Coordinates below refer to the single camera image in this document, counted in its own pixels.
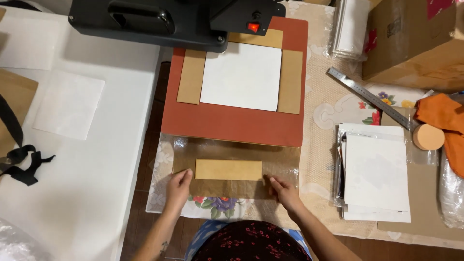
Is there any person's right hand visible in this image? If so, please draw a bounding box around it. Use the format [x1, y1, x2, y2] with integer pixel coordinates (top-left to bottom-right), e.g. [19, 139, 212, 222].
[266, 175, 304, 215]

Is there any person's left hand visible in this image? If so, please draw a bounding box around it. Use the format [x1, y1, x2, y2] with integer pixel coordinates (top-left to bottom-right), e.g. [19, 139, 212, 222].
[165, 168, 193, 213]

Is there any brown translucent baking sheet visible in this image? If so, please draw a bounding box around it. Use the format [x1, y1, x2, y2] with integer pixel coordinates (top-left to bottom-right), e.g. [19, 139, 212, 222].
[171, 135, 301, 200]

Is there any short brown board strip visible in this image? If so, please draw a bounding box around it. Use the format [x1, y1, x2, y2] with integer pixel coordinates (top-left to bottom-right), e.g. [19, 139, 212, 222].
[195, 158, 263, 181]
[228, 28, 284, 49]

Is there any person's dark floral dress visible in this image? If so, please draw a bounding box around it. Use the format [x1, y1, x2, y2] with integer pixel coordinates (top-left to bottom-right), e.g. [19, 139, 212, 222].
[190, 220, 312, 261]

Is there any red silicone press pad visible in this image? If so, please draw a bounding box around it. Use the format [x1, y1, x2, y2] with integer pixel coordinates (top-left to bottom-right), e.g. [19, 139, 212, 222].
[161, 16, 309, 148]

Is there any stack of white sheets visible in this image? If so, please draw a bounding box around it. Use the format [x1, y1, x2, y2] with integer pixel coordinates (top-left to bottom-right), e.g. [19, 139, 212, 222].
[333, 123, 412, 223]

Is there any floral lace tablecloth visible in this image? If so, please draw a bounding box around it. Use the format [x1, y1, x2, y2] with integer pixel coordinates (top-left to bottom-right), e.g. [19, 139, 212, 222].
[146, 0, 464, 251]

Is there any long brown board strip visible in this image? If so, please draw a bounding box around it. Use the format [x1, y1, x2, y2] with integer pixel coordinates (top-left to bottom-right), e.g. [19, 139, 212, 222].
[176, 49, 207, 106]
[277, 49, 304, 115]

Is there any steel ruler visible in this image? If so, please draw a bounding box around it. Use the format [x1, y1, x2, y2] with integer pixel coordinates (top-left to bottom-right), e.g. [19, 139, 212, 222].
[327, 67, 420, 132]

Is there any white square sheet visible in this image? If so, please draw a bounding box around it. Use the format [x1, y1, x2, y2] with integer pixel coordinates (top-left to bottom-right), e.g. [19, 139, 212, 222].
[200, 42, 283, 112]

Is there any flat brown cardboard sheet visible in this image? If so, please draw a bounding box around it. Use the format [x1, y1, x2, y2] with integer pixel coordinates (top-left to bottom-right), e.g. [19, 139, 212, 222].
[377, 107, 464, 242]

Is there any white textured paper sheet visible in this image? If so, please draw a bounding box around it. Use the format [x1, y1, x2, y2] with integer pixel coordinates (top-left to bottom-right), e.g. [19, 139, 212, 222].
[33, 70, 106, 141]

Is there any clear plastic sleeve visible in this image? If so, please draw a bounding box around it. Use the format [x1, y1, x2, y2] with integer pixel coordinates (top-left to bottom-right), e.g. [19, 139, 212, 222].
[404, 107, 439, 167]

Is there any orange round sponge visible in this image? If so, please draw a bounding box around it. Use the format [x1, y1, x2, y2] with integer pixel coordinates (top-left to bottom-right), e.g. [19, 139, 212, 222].
[413, 123, 446, 151]

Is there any black ribbon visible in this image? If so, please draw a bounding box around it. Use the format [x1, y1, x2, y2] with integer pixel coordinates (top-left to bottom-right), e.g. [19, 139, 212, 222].
[0, 94, 56, 187]

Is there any black heat press machine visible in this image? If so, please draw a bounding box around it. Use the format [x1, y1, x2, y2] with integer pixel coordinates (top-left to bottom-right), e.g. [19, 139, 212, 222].
[68, 0, 286, 53]

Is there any clear plastic bag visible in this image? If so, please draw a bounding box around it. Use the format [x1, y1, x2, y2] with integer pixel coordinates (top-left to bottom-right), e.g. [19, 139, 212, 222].
[437, 149, 464, 229]

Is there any bubble wrap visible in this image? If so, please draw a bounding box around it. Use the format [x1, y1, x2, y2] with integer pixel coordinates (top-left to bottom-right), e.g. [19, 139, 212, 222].
[0, 217, 52, 261]

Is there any orange cloth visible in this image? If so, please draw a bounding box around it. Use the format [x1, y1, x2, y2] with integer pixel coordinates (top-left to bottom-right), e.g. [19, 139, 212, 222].
[414, 93, 464, 179]

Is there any plastic-wrapped white stack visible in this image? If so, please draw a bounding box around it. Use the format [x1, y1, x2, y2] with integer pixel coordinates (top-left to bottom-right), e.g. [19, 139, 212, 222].
[328, 0, 372, 61]

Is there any brown paper bag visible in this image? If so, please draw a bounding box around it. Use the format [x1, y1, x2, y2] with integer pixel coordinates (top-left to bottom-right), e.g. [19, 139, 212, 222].
[0, 69, 39, 159]

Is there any large cardboard box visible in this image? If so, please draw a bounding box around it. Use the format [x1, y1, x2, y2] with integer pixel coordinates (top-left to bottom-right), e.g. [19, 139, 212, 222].
[362, 0, 464, 93]

